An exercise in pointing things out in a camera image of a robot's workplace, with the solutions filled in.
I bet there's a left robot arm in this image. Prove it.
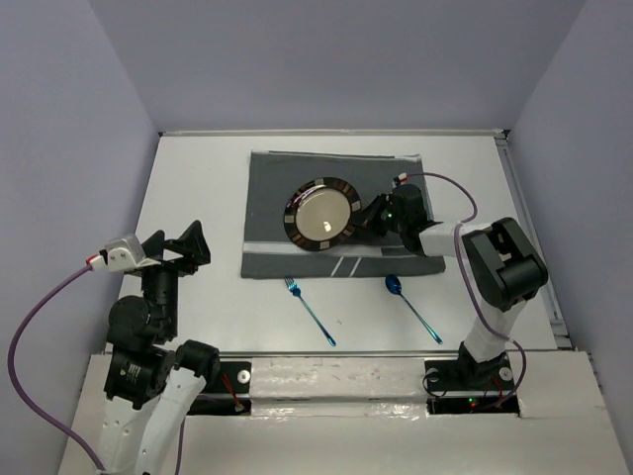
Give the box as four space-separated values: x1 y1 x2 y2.
90 221 221 474

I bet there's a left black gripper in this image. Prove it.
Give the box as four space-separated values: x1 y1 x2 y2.
140 217 212 335

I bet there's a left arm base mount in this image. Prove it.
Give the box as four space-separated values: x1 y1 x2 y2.
188 360 252 417

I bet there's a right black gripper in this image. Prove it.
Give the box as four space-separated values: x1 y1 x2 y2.
347 191 407 236

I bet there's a grey striped cloth napkin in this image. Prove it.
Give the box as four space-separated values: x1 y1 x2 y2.
240 150 446 280

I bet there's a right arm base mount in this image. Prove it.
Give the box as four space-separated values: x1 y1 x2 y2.
421 345 520 416

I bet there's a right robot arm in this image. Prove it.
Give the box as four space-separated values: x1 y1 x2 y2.
352 184 549 388

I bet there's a blue metal spoon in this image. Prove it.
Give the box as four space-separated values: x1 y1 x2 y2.
385 274 443 344

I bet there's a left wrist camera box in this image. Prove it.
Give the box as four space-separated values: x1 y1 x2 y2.
90 234 147 272

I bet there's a blue metal fork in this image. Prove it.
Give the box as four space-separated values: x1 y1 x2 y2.
284 277 337 347

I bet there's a black rimmed dinner plate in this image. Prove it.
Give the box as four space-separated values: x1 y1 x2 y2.
283 177 362 252

